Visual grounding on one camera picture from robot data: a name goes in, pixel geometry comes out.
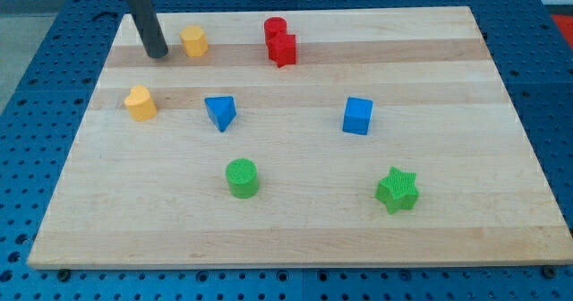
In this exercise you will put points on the blue triangle block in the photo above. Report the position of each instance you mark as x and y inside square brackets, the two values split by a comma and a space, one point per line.
[221, 111]

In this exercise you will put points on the yellow heart block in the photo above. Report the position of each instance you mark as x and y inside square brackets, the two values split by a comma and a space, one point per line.
[140, 104]

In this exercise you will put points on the green cylinder block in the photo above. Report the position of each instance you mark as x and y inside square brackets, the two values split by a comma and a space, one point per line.
[242, 178]

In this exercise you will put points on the blue cube block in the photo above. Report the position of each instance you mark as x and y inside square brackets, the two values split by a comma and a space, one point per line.
[357, 116]

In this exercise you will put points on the red star block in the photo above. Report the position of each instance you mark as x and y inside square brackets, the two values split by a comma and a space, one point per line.
[282, 49]

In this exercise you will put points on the wooden board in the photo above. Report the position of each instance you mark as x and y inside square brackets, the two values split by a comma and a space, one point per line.
[154, 195]

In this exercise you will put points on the red cylinder block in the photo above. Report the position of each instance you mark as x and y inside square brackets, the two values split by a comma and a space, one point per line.
[274, 26]

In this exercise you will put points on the green star block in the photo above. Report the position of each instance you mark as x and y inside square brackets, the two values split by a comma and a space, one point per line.
[397, 190]

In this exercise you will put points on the yellow hexagon block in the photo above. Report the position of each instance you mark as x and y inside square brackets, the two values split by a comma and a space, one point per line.
[194, 41]

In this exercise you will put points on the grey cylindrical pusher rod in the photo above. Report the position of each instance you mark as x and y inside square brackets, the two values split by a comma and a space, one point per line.
[146, 22]

